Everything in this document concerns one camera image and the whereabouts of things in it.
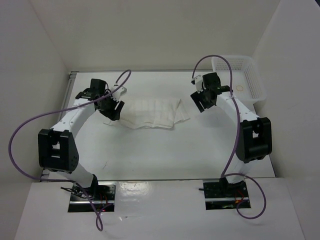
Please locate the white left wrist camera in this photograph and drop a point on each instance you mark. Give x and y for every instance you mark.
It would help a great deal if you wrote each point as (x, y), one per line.
(117, 92)

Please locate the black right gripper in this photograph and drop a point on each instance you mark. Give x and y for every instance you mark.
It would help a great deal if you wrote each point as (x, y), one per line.
(196, 97)

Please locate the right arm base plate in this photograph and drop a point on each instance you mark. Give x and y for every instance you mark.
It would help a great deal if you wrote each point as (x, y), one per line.
(221, 195)

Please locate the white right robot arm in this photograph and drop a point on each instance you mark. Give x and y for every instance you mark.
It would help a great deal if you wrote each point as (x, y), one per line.
(253, 140)

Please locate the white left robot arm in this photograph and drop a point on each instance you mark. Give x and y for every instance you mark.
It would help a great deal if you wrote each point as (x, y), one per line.
(57, 149)

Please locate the white pleated skirt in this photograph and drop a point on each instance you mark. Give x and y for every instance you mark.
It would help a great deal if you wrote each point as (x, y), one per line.
(154, 113)

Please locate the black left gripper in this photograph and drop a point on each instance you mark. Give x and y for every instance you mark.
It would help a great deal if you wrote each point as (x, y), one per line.
(109, 113)

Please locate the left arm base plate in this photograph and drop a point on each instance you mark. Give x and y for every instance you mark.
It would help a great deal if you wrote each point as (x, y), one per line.
(103, 201)

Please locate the white perforated plastic basket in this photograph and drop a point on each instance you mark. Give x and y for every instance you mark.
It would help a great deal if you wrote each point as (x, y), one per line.
(244, 73)

